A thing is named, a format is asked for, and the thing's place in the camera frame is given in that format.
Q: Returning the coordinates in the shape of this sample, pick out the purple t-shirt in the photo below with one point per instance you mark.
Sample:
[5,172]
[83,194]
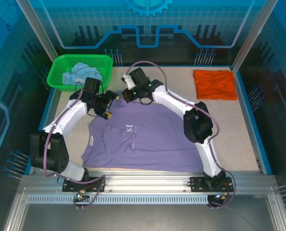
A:
[145,134]

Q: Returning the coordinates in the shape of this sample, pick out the green plastic basket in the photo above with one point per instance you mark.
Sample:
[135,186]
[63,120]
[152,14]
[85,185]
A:
[55,79]

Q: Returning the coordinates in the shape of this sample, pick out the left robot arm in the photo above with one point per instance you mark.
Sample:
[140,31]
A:
[49,154]

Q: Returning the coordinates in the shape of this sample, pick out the light blue t-shirt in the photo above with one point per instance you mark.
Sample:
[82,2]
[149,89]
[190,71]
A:
[79,68]

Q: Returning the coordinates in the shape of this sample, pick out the orange folded t-shirt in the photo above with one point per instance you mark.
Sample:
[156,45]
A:
[216,84]

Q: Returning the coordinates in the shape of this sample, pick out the metal plug with green light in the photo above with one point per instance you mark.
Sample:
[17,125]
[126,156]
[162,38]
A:
[80,194]

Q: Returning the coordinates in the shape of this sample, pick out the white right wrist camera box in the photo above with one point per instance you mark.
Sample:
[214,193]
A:
[129,81]

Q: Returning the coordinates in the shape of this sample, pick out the blue edged side rail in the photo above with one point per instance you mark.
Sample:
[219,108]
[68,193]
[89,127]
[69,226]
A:
[51,113]

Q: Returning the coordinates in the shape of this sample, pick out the aluminium mounting rail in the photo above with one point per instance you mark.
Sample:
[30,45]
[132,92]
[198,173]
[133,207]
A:
[145,183]

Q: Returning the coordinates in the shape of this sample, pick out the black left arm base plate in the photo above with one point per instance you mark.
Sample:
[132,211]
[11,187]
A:
[70,187]

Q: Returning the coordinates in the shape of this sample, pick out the aluminium frame post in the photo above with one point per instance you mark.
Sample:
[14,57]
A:
[41,31]
[252,31]

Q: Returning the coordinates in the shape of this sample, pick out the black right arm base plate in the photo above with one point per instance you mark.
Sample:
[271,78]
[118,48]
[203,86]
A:
[198,185]

